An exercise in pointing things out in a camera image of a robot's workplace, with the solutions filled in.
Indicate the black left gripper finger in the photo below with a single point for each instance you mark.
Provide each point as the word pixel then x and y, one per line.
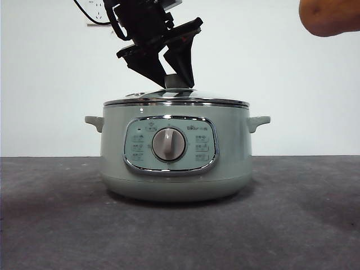
pixel 182 60
pixel 149 66

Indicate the glass lid with green knob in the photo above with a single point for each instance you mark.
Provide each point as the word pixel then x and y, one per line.
pixel 173 81

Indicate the brown potato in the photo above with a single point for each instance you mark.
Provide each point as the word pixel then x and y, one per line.
pixel 332 17

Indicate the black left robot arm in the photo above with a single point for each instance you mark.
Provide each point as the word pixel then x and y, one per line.
pixel 140 22

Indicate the pale green electric pot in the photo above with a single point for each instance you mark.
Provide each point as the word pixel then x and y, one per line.
pixel 118 168

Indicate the white wall socket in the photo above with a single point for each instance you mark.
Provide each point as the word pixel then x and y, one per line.
pixel 97 8

